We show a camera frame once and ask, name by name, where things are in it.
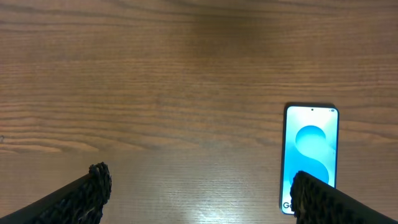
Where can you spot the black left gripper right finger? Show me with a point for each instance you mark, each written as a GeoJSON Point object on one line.
{"type": "Point", "coordinates": [315, 202]}

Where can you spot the blue Galaxy smartphone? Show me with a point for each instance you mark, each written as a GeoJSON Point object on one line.
{"type": "Point", "coordinates": [309, 143]}

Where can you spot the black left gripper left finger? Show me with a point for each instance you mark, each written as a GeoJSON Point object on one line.
{"type": "Point", "coordinates": [81, 201]}

